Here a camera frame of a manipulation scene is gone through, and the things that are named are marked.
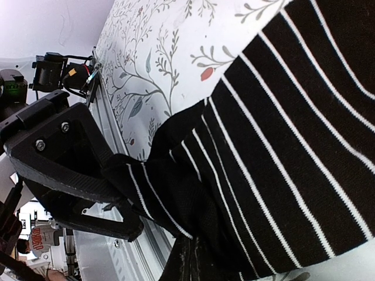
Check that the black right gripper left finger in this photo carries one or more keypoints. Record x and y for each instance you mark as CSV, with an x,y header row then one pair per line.
x,y
59,152

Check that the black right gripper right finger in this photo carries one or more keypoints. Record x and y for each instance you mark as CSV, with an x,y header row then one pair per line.
x,y
202,259

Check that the black white striped sock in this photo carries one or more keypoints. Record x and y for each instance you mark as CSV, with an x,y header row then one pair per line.
x,y
325,94

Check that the floral white table mat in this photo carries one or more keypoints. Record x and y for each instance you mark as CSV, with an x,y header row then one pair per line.
x,y
159,60

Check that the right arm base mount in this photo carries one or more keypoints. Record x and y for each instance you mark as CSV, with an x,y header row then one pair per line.
x,y
77,75

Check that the aluminium front rail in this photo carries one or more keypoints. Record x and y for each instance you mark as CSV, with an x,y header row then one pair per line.
x,y
122,247

